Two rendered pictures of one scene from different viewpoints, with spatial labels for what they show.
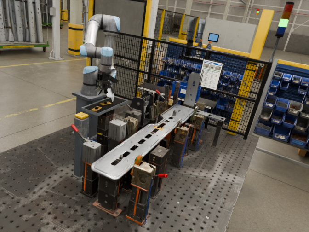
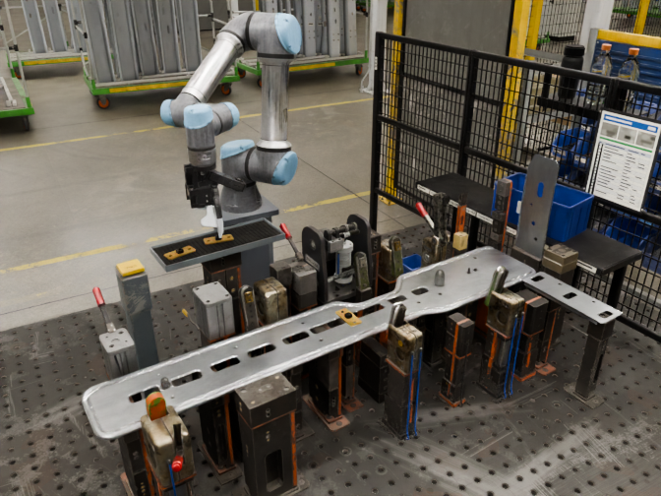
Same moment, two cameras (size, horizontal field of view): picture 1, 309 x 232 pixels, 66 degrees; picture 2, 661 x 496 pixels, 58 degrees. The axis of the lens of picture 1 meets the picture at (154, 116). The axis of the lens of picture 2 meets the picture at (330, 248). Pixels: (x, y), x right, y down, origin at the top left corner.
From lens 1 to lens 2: 96 cm
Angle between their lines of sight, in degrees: 32
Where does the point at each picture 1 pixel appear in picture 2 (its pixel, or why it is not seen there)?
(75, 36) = not seen: hidden behind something
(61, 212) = (57, 473)
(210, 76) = (622, 166)
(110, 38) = (269, 72)
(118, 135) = (207, 325)
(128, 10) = not seen: outside the picture
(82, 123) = (126, 286)
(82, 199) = (111, 457)
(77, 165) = not seen: hidden behind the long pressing
